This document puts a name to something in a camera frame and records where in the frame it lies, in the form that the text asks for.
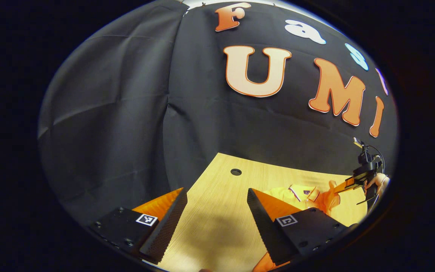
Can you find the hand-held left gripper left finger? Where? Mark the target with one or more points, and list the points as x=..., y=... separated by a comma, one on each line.
x=166, y=230

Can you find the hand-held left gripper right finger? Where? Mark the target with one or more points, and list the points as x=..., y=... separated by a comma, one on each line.
x=268, y=230

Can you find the orange T-shirt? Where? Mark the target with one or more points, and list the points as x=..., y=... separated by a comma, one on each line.
x=296, y=194

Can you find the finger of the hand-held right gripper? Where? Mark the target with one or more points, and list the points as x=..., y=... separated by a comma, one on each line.
x=344, y=185

